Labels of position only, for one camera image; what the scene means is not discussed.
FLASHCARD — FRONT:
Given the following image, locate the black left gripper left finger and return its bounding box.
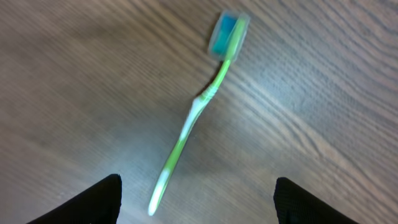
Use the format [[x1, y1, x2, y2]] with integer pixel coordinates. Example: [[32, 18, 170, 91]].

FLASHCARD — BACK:
[[29, 174, 122, 224]]

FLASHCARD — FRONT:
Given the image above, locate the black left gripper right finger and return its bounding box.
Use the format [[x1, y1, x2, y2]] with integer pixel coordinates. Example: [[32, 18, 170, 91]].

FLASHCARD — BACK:
[[273, 177, 357, 224]]

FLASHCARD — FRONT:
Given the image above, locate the green toothbrush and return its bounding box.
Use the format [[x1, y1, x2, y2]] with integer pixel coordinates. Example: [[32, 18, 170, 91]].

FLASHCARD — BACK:
[[147, 11, 250, 216]]

